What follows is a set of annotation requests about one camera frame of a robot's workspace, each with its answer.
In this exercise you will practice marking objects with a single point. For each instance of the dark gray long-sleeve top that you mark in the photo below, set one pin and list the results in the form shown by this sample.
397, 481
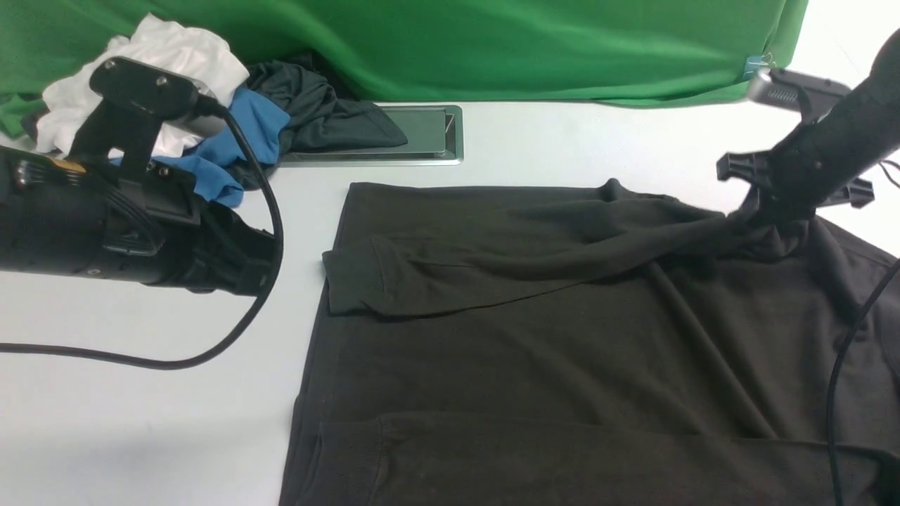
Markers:
571, 346

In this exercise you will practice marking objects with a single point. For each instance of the blue binder clip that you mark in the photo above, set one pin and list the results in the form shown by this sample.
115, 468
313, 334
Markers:
753, 64

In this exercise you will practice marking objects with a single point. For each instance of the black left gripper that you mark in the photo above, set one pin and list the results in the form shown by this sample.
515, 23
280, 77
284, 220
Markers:
185, 242

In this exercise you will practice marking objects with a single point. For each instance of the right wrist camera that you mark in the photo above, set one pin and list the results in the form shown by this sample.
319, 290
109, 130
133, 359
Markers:
811, 96

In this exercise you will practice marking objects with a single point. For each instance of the blue crumpled garment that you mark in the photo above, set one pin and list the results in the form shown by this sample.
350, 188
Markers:
206, 165

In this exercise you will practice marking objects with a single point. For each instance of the dark teal crumpled garment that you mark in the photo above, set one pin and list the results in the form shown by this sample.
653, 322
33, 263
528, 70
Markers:
300, 105

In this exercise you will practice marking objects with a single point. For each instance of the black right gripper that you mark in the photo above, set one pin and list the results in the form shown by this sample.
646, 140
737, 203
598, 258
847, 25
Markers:
821, 164

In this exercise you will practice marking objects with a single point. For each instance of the green backdrop cloth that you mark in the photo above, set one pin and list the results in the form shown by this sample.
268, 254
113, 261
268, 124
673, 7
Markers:
628, 53

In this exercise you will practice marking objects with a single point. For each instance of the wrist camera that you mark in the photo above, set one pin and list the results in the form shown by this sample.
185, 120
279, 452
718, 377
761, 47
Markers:
137, 100
811, 96

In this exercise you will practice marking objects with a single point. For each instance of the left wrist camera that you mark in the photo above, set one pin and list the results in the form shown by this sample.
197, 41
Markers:
137, 100

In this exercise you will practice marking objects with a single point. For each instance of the metal table cable hatch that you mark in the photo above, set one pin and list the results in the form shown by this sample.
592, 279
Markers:
434, 133

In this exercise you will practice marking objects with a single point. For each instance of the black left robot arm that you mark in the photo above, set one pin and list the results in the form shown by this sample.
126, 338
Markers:
80, 220

